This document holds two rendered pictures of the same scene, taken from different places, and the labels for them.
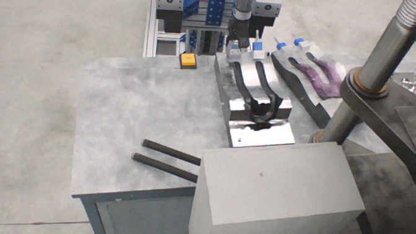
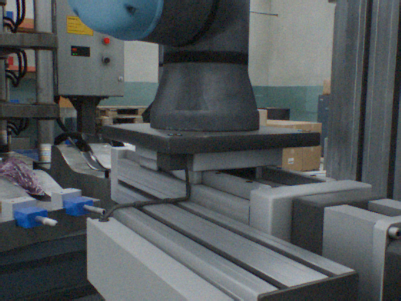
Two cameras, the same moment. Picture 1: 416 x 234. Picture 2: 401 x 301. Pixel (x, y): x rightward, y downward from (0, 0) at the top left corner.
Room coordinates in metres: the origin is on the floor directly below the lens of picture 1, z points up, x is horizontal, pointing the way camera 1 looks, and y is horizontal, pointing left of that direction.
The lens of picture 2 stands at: (2.41, -0.40, 1.08)
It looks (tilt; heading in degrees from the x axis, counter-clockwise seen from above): 7 degrees down; 160
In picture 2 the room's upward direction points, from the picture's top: 1 degrees clockwise
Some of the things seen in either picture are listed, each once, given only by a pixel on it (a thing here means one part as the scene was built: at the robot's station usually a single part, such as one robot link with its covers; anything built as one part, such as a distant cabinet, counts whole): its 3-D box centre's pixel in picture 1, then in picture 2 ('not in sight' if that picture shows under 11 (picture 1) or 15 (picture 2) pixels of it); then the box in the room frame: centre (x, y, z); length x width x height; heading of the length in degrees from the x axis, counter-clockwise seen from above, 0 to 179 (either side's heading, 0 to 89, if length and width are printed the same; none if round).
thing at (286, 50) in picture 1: (280, 46); (81, 207); (1.47, -0.30, 0.86); 0.13 x 0.05 x 0.05; 33
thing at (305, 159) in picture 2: not in sight; (266, 148); (-3.20, 2.66, 0.37); 1.20 x 0.82 x 0.74; 22
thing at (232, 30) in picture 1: (238, 25); not in sight; (1.33, -0.06, 1.04); 0.09 x 0.08 x 0.12; 16
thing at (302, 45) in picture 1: (298, 41); (34, 218); (1.53, -0.39, 0.86); 0.13 x 0.05 x 0.05; 33
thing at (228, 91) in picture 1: (252, 95); (111, 169); (1.10, -0.18, 0.87); 0.50 x 0.26 x 0.14; 16
